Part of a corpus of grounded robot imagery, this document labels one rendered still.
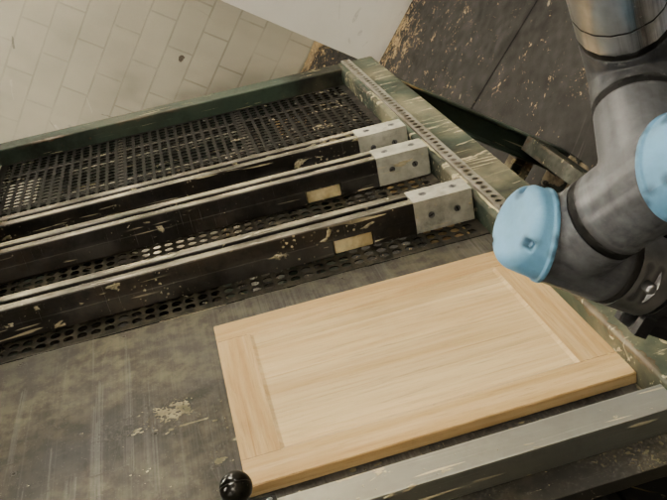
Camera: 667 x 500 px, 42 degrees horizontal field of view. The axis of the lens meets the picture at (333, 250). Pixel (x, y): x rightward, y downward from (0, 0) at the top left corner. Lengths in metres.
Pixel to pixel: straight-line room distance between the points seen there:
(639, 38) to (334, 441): 0.72
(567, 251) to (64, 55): 6.10
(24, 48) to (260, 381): 5.50
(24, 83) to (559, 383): 5.88
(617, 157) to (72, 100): 6.26
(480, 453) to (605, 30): 0.61
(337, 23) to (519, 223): 4.42
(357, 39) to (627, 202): 4.53
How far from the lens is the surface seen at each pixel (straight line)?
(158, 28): 6.54
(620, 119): 0.70
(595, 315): 1.37
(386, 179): 1.99
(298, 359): 1.41
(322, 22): 5.09
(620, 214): 0.68
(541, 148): 3.03
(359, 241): 1.73
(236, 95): 2.77
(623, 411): 1.19
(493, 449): 1.14
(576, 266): 0.72
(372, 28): 5.15
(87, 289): 1.70
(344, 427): 1.25
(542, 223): 0.70
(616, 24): 0.70
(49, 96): 6.82
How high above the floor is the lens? 1.76
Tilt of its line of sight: 21 degrees down
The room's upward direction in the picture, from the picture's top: 72 degrees counter-clockwise
